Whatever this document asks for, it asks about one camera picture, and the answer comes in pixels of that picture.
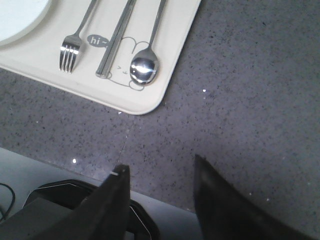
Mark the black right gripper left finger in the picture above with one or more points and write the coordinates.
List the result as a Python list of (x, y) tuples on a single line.
[(103, 216)]

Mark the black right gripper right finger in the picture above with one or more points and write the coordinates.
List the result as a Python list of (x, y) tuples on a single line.
[(224, 214)]

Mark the steel chopstick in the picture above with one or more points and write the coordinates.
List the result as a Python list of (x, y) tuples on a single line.
[(117, 47), (110, 50)]

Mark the steel spoon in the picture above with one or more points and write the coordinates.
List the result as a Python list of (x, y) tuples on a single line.
[(145, 64)]

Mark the steel fork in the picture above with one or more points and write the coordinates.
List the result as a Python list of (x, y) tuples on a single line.
[(71, 44)]

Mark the white round plate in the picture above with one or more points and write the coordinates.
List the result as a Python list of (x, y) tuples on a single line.
[(19, 17)]

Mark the cream rabbit serving tray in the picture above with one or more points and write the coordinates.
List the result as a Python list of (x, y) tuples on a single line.
[(36, 55)]

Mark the black camera stand base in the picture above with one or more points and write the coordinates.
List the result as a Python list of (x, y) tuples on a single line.
[(52, 202)]

